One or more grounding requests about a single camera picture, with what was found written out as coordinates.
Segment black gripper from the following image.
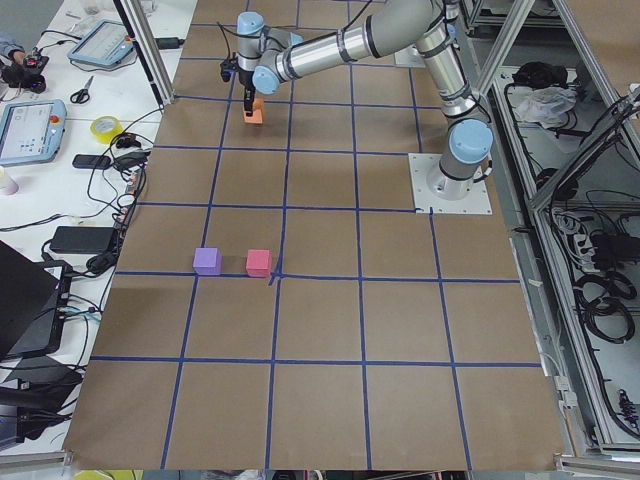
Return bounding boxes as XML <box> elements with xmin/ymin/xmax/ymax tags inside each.
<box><xmin>220</xmin><ymin>57</ymin><xmax>256</xmax><ymax>118</ymax></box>

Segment orange foam cube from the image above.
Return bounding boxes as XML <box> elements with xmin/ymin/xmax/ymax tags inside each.
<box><xmin>243</xmin><ymin>98</ymin><xmax>264</xmax><ymax>125</ymax></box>

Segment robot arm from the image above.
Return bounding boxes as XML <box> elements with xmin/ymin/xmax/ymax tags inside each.
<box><xmin>220</xmin><ymin>1</ymin><xmax>494</xmax><ymax>201</ymax></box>

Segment teach pendant tablet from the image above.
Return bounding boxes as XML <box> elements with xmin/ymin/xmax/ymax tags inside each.
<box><xmin>1</xmin><ymin>99</ymin><xmax>67</xmax><ymax>167</ymax></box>
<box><xmin>67</xmin><ymin>20</ymin><xmax>134</xmax><ymax>68</ymax></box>

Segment yellow tape roll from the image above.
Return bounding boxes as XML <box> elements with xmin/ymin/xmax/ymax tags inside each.
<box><xmin>90</xmin><ymin>115</ymin><xmax>124</xmax><ymax>145</ymax></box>

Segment red foam cube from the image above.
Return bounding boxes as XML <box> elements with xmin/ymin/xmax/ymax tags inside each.
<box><xmin>245</xmin><ymin>249</ymin><xmax>272</xmax><ymax>278</ymax></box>

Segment purple foam cube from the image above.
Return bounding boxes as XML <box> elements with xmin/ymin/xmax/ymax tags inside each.
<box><xmin>192</xmin><ymin>247</ymin><xmax>222</xmax><ymax>276</ymax></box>

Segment black phone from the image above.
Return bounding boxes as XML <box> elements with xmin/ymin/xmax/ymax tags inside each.
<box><xmin>72</xmin><ymin>154</ymin><xmax>112</xmax><ymax>170</ymax></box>

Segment black power adapter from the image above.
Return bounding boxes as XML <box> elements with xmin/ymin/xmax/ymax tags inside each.
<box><xmin>50</xmin><ymin>226</ymin><xmax>116</xmax><ymax>254</ymax></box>

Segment person hand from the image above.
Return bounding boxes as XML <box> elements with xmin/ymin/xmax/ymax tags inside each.
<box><xmin>0</xmin><ymin>31</ymin><xmax>26</xmax><ymax>65</ymax></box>

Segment black laptop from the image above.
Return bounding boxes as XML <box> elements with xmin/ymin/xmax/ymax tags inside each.
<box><xmin>1</xmin><ymin>243</ymin><xmax>71</xmax><ymax>361</ymax></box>

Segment aluminium frame post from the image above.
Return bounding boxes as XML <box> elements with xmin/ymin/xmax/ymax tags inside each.
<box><xmin>113</xmin><ymin>0</ymin><xmax>174</xmax><ymax>107</ymax></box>

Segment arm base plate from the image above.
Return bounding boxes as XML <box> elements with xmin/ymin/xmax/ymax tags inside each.
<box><xmin>394</xmin><ymin>45</ymin><xmax>425</xmax><ymax>68</ymax></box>
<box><xmin>408</xmin><ymin>153</ymin><xmax>492</xmax><ymax>215</ymax></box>

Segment black handled scissors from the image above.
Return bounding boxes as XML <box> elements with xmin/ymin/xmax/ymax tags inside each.
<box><xmin>69</xmin><ymin>76</ymin><xmax>94</xmax><ymax>105</ymax></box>

